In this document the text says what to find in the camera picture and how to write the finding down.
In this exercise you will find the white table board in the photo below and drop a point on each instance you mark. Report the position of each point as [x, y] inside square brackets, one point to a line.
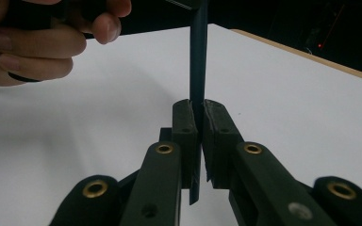
[295, 109]

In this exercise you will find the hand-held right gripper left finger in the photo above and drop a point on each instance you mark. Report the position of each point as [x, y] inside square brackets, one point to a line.
[160, 188]

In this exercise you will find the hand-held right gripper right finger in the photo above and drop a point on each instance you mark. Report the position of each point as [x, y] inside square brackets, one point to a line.
[264, 188]

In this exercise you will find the wooden table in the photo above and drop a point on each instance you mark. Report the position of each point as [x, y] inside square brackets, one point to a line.
[326, 64]

